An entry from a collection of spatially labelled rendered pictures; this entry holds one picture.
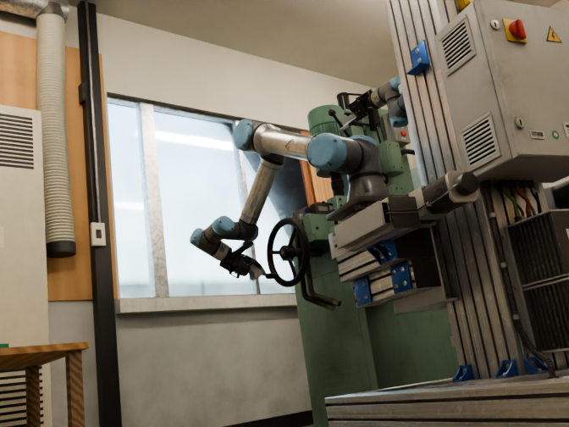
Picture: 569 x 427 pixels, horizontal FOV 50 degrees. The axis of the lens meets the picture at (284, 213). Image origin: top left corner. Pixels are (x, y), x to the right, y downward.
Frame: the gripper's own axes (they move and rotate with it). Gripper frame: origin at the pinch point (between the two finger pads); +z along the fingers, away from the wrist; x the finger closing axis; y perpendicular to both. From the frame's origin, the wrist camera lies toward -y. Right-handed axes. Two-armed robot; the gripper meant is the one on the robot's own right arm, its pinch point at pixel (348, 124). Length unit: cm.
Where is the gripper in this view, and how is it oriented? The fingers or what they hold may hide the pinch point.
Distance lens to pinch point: 271.2
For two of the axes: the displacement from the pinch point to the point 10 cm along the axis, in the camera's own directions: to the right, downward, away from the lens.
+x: -5.6, 5.5, -6.2
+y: -6.1, -7.8, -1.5
